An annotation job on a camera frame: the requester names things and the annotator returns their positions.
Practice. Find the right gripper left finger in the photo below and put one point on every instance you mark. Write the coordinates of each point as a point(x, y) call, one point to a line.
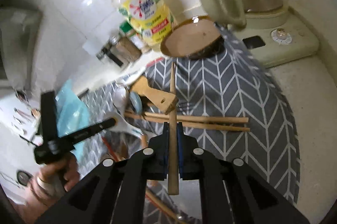
point(115, 192)

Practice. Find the brown ceramic bowl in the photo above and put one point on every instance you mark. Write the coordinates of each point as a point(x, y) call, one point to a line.
point(195, 38)

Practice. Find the green electric kettle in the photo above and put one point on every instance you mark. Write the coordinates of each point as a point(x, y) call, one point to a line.
point(269, 28)

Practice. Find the white plastic rice paddle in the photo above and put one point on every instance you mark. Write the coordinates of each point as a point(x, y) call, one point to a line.
point(122, 126)

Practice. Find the wooden chopstick pair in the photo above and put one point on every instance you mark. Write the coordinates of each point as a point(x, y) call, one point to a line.
point(233, 124)

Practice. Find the yellow dish soap bottle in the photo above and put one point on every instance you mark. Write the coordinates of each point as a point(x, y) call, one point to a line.
point(152, 19)

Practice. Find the white spoon floral small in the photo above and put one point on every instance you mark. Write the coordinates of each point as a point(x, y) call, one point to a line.
point(120, 99)

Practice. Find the red chopstick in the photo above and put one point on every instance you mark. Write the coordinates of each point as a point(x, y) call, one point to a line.
point(110, 151)

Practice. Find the metal spoon wooden handle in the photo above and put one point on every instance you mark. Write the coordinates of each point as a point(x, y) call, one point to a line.
point(136, 102)

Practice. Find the grey chevron table mat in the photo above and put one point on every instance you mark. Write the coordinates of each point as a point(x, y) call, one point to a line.
point(230, 83)

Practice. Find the blue transparent plastic basin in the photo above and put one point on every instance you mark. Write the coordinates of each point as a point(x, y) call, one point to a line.
point(72, 114)

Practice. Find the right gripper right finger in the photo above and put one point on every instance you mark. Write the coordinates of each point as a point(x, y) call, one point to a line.
point(232, 191)

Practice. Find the glass jar white powder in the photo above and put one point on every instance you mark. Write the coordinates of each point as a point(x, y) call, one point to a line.
point(102, 51)

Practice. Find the glass spice jar brown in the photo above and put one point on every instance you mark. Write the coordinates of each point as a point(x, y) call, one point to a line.
point(124, 46)

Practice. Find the person left hand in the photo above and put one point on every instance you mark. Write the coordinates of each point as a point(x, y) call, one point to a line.
point(41, 191)

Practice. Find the white spoon red handle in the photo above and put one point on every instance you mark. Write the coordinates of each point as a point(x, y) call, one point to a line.
point(130, 78)

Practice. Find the green lid spice bottle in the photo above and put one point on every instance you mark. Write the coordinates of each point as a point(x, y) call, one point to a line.
point(127, 30)

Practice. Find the wooden spatula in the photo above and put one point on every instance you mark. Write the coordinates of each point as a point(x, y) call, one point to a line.
point(164, 101)

